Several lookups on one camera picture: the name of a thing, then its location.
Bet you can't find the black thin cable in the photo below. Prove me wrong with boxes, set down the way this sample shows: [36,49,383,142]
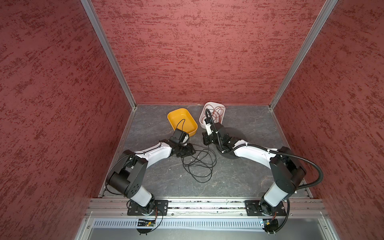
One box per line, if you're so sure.
[180,143,218,184]

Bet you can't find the grey perforated cable spool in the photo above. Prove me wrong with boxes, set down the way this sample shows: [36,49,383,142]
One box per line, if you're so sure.
[220,128,247,160]

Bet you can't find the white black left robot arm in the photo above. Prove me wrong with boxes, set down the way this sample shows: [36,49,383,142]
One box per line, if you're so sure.
[106,140,196,208]

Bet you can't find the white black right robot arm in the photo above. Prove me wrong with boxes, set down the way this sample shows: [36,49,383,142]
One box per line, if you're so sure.
[203,123,307,215]

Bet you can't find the white plastic tray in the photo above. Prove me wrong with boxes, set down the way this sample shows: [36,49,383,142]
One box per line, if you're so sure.
[199,102,226,128]

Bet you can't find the yellow plastic tray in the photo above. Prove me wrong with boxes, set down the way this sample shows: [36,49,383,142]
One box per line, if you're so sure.
[167,108,198,137]

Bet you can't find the left small circuit board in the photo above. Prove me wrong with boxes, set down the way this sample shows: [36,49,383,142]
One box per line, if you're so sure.
[136,219,157,234]

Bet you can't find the small circuit board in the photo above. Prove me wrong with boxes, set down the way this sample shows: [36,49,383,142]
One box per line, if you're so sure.
[136,219,157,234]
[263,219,279,234]

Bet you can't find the right small circuit board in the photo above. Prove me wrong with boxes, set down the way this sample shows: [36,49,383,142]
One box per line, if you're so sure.
[263,219,279,234]

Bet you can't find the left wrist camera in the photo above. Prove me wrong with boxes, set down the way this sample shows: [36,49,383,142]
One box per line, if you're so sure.
[170,129,190,145]

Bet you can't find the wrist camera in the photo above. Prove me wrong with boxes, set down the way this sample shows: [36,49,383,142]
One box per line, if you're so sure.
[170,129,190,145]
[204,117,212,136]

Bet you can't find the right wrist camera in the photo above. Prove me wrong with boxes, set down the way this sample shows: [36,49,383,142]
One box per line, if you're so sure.
[204,117,212,136]

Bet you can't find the red thin cable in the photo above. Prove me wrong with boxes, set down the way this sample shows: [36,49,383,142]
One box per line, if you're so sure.
[206,105,225,124]

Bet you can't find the black corrugated cable conduit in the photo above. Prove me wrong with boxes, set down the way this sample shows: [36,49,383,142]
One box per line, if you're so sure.
[205,108,325,190]

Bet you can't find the aluminium corner post right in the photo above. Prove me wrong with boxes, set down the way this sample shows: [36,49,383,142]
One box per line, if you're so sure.
[269,0,338,112]

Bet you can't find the aluminium corner post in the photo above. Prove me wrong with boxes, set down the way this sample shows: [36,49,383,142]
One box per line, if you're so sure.
[81,0,137,111]
[269,0,338,112]

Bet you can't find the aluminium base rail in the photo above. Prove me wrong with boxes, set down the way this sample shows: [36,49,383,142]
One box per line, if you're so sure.
[86,197,329,219]

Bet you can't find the aluminium corner post left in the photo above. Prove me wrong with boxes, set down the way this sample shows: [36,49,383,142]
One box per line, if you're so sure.
[81,0,137,111]

